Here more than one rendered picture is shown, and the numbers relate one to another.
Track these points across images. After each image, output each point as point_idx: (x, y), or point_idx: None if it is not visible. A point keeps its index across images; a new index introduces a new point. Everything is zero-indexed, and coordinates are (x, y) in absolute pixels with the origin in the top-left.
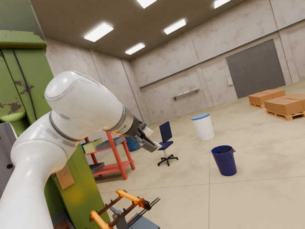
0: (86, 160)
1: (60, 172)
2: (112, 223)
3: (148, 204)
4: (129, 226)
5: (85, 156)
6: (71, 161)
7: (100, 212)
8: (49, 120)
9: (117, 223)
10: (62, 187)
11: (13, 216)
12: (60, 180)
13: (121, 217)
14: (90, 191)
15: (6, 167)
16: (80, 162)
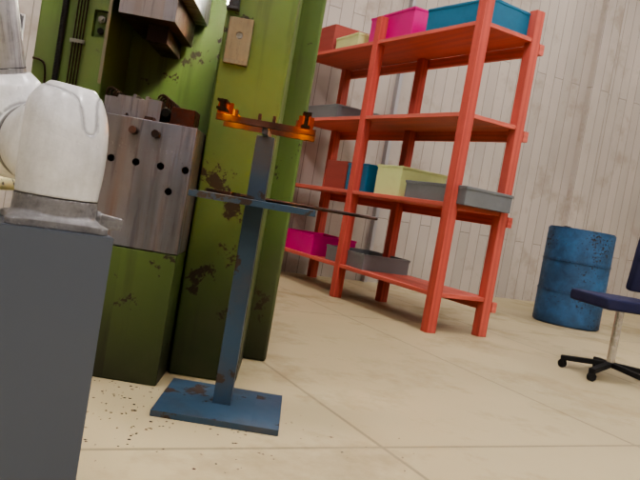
0: (290, 43)
1: (235, 29)
2: (242, 117)
3: (306, 114)
4: (278, 201)
5: (292, 32)
6: (263, 26)
7: (247, 125)
8: None
9: (255, 147)
10: (224, 58)
11: None
12: (229, 43)
13: (262, 124)
14: (263, 107)
15: None
16: (277, 37)
